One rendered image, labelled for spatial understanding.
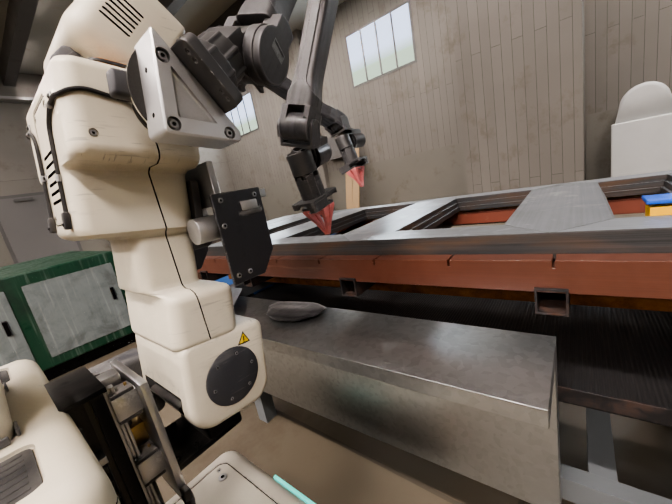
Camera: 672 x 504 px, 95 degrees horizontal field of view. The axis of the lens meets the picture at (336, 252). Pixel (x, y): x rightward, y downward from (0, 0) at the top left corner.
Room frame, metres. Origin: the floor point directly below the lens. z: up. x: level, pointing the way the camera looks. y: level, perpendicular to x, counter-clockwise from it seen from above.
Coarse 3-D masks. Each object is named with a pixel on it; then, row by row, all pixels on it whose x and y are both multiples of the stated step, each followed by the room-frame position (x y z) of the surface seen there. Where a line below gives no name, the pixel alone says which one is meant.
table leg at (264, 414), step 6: (264, 396) 1.27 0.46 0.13; (270, 396) 1.29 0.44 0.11; (258, 402) 1.27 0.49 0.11; (264, 402) 1.26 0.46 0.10; (270, 402) 1.28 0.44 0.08; (258, 408) 1.28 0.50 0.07; (264, 408) 1.25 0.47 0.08; (270, 408) 1.28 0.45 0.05; (258, 414) 1.29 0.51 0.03; (264, 414) 1.25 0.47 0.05; (270, 414) 1.27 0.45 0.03; (276, 414) 1.30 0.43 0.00; (264, 420) 1.26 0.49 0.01; (270, 420) 1.26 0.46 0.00
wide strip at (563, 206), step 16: (544, 192) 0.99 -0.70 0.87; (560, 192) 0.93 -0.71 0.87; (576, 192) 0.88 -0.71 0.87; (592, 192) 0.83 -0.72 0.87; (528, 208) 0.78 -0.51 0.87; (544, 208) 0.75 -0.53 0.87; (560, 208) 0.71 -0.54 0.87; (576, 208) 0.68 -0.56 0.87; (592, 208) 0.65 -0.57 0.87; (608, 208) 0.63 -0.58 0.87; (512, 224) 0.65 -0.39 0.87; (528, 224) 0.62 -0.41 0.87; (544, 224) 0.60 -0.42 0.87; (560, 224) 0.58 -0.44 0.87; (576, 224) 0.55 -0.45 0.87
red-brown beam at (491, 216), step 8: (608, 200) 0.97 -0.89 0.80; (616, 200) 0.95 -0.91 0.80; (624, 200) 0.94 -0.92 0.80; (632, 200) 0.93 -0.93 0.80; (640, 200) 0.92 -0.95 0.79; (488, 208) 1.20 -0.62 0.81; (496, 208) 1.18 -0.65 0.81; (504, 208) 1.16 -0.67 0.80; (512, 208) 1.14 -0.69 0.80; (616, 208) 0.95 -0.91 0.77; (624, 208) 0.94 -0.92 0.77; (632, 208) 0.93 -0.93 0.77; (640, 208) 0.92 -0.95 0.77; (456, 216) 1.27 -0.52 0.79; (464, 216) 1.25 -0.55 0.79; (472, 216) 1.23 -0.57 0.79; (480, 216) 1.21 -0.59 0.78; (488, 216) 1.19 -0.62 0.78; (496, 216) 1.17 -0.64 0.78; (504, 216) 1.15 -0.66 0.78; (360, 224) 1.57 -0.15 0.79; (448, 224) 1.29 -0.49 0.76; (456, 224) 1.27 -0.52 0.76; (336, 232) 1.68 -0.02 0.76
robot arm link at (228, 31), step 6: (210, 30) 0.50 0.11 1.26; (216, 30) 0.49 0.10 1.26; (222, 30) 0.48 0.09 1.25; (228, 30) 0.48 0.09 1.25; (234, 30) 0.48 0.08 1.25; (240, 30) 0.48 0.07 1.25; (228, 36) 0.46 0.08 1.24; (234, 36) 0.47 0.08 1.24; (240, 36) 0.48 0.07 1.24; (234, 42) 0.47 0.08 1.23; (240, 42) 0.49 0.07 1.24; (240, 48) 0.49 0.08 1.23; (246, 72) 0.50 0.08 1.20; (246, 78) 0.52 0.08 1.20; (240, 84) 0.55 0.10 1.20; (252, 84) 0.54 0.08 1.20; (240, 90) 0.55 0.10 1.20; (258, 90) 0.54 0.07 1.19
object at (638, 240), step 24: (528, 192) 1.10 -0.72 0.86; (624, 192) 0.93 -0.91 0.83; (648, 192) 0.90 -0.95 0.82; (360, 216) 1.50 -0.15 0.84; (384, 216) 1.46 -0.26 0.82; (432, 216) 1.05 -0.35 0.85; (384, 240) 0.75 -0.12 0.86; (408, 240) 0.71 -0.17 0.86; (432, 240) 0.68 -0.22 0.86; (456, 240) 0.64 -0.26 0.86; (480, 240) 0.61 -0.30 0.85; (504, 240) 0.58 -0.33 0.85; (528, 240) 0.56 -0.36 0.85; (552, 240) 0.53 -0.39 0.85; (576, 240) 0.51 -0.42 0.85; (600, 240) 0.49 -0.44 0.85; (624, 240) 0.47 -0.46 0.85; (648, 240) 0.46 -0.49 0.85
